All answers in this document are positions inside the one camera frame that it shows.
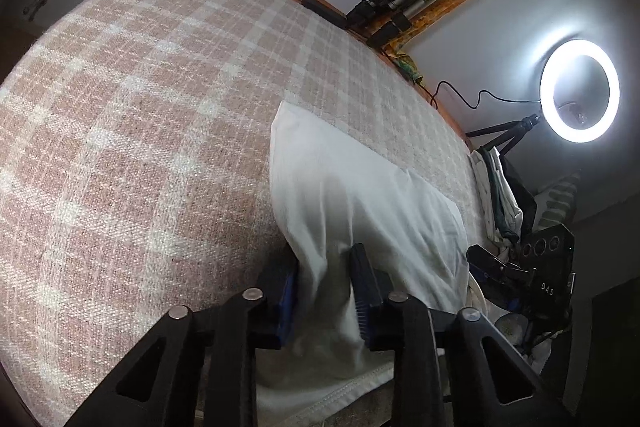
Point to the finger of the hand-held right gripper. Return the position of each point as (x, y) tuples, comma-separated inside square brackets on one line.
[(511, 304), (492, 259)]

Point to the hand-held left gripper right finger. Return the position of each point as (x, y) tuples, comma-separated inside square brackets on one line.
[(362, 302)]

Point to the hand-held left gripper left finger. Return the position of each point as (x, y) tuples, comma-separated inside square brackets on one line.
[(287, 302)]

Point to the white t-shirt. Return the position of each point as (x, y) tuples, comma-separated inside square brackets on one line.
[(360, 207)]

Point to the pile of clothes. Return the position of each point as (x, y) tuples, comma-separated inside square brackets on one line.
[(500, 197)]

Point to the white crumpled bag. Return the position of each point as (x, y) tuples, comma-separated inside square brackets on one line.
[(515, 329)]

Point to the green striped pillow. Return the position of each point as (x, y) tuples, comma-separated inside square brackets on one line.
[(557, 202)]

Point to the gooseneck phone holder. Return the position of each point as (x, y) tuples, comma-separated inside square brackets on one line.
[(572, 112)]

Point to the pink plaid blanket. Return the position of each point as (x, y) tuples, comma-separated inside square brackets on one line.
[(150, 132)]

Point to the tripod with colourful scarves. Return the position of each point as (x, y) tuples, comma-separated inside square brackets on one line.
[(440, 12)]

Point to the flat black bar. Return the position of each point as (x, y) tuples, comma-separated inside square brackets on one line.
[(325, 10)]

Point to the metal wall hook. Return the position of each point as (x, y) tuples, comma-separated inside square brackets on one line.
[(36, 3)]

